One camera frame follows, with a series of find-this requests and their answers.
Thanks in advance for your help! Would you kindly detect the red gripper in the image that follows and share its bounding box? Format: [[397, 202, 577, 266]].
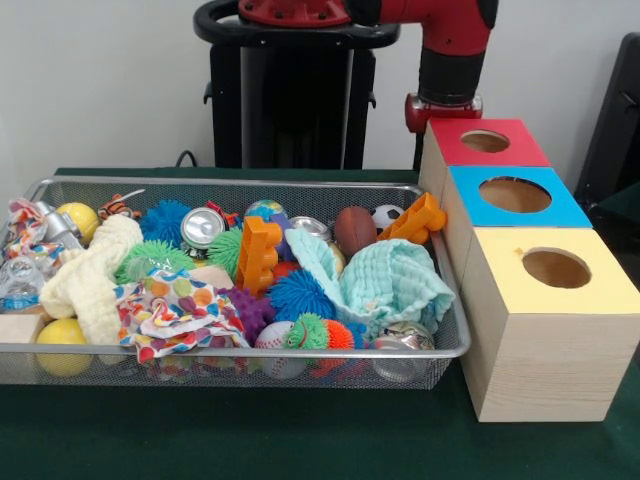
[[404, 92, 484, 171]]

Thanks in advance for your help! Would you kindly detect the long orange toy block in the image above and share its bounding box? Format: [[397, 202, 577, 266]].
[[375, 192, 448, 246]]

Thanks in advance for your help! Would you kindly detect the brown toy football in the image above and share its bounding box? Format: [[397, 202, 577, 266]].
[[333, 205, 379, 259]]

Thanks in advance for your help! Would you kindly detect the wooden box with three holes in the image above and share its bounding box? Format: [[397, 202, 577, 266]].
[[418, 117, 640, 424]]

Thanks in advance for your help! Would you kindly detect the silver mesh bin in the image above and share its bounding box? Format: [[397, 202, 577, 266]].
[[0, 175, 472, 392]]

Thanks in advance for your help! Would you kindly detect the black and white soccer ball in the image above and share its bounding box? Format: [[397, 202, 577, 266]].
[[370, 203, 405, 229]]

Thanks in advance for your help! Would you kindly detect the mint green cloth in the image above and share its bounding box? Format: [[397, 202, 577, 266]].
[[283, 227, 457, 334]]

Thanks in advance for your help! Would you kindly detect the blue globe ball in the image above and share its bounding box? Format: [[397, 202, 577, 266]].
[[243, 199, 290, 226]]

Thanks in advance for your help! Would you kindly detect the dark green tablecloth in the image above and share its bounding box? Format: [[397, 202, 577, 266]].
[[595, 180, 640, 236], [0, 167, 640, 480]]

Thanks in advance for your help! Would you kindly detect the blue spiky rubber ball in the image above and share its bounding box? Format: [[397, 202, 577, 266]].
[[138, 199, 194, 249]]

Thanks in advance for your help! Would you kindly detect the colourful polka dot cloth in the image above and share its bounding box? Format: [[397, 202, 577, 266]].
[[113, 267, 251, 365]]

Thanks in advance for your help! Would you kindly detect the yellow ball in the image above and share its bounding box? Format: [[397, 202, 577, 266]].
[[54, 201, 100, 246], [34, 318, 94, 377]]

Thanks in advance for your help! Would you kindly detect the cream yellow cloth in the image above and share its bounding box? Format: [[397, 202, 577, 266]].
[[38, 214, 146, 346]]

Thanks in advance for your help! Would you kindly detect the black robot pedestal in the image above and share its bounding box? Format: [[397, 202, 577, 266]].
[[192, 0, 401, 170]]

